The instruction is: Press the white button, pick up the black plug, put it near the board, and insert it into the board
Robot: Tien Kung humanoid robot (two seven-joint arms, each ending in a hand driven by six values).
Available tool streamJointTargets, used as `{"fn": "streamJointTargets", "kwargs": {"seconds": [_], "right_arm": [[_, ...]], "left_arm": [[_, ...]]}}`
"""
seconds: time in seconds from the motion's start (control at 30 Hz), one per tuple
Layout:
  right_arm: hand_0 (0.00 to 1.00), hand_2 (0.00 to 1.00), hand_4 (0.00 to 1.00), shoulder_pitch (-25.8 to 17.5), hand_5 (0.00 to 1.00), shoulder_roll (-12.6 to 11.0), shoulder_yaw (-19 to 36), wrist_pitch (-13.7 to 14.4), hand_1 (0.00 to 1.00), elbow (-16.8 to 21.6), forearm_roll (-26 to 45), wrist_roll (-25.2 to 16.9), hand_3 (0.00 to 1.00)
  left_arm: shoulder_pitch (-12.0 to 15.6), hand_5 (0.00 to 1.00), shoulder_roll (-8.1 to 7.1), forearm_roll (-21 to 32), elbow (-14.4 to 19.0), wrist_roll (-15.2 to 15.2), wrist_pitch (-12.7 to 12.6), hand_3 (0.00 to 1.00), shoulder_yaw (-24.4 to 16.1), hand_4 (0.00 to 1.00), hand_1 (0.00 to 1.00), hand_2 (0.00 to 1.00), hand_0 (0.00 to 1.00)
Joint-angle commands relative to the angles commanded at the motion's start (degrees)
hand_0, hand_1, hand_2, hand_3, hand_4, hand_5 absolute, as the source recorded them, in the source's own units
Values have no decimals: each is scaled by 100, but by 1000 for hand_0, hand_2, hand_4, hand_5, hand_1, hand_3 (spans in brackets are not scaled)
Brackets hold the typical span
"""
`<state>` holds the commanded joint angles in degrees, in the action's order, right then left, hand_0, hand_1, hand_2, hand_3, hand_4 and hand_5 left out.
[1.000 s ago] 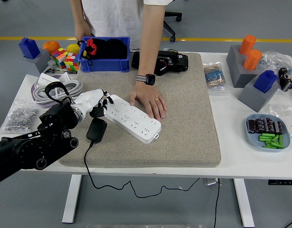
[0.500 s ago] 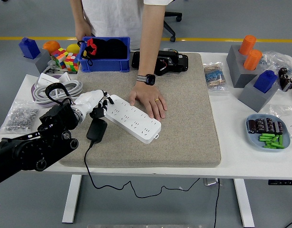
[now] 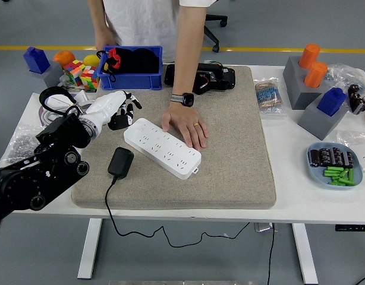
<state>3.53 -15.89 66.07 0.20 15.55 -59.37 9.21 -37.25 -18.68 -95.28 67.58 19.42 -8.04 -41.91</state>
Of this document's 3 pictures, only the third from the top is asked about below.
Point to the person's left hand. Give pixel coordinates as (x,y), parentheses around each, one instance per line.
(185,121)

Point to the person's right hand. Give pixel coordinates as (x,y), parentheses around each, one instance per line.
(105,37)

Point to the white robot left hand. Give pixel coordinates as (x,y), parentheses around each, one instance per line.
(106,107)

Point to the white power strip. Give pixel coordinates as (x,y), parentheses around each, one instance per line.
(164,148)

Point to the black plug adapter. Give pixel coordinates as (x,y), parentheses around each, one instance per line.
(120,162)

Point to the person's left forearm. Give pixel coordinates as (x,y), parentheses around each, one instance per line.
(185,59)

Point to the person's right forearm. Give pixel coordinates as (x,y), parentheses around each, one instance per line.
(97,15)

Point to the black wristwatch with striped band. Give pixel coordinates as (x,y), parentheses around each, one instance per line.
(187,99)

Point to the yellow ball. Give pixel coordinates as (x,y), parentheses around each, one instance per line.
(91,60)

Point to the small white card box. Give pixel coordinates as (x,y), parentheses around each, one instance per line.
(81,95)

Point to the colourful puzzle cube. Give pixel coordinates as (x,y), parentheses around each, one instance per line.
(89,77)
(74,71)

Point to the blue plastic bin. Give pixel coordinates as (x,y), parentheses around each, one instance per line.
(129,81)

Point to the person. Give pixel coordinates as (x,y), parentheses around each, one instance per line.
(141,23)

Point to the black pouch with red trim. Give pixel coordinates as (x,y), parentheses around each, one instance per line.
(135,62)

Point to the orange round object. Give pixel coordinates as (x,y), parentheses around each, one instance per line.
(63,57)

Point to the white flat box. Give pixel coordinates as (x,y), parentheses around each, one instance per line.
(60,102)

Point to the grey-brown mat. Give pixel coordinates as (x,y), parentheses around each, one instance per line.
(230,148)

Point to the black mechanical device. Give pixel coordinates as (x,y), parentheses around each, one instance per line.
(224,77)

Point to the purple plate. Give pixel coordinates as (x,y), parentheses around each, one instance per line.
(40,114)

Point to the blue plastic block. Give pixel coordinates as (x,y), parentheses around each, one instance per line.
(37,60)
(331,102)

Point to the clear bag of resistors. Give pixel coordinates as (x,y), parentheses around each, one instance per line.
(268,95)

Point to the black office chair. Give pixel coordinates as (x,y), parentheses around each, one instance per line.
(212,35)

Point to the clear bag of metal nuts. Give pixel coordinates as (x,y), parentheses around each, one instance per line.
(19,142)

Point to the large grey block holder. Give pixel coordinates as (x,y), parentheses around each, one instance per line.
(292,77)

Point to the dark brown capacitor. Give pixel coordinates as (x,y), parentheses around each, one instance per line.
(325,156)
(337,155)
(348,159)
(314,158)

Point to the orange plastic cylinder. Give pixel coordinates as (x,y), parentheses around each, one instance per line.
(315,74)
(308,56)

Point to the light blue plate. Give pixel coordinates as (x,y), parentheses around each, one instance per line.
(316,175)

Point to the white table leg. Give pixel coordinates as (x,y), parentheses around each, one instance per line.
(90,249)
(304,252)

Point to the clear bag of small parts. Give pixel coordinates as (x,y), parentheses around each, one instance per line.
(340,74)

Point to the clear plastic bag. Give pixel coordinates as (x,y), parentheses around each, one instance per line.
(353,139)

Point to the black table control panel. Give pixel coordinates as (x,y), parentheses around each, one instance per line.
(349,228)

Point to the metal bracket under table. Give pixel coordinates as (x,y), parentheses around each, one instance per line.
(264,227)

